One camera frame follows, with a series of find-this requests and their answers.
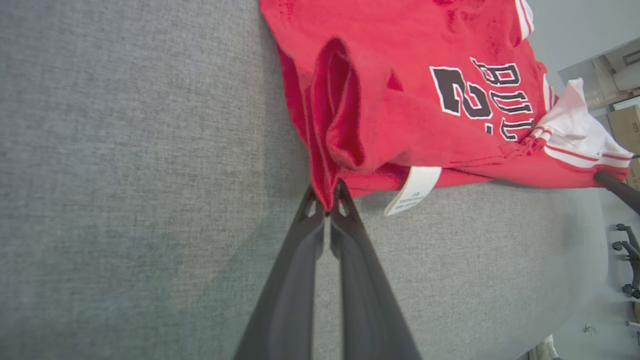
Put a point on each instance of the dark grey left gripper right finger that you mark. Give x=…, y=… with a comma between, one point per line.
x=365, y=300

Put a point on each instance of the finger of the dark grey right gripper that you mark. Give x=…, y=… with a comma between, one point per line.
x=622, y=190

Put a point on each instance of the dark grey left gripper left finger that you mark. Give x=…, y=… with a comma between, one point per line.
x=285, y=300

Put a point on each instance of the red basketball jersey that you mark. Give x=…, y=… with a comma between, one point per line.
x=400, y=125

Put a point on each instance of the brown cardboard box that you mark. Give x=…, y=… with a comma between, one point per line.
x=627, y=127

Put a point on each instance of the black office chair base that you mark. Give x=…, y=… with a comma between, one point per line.
x=634, y=260

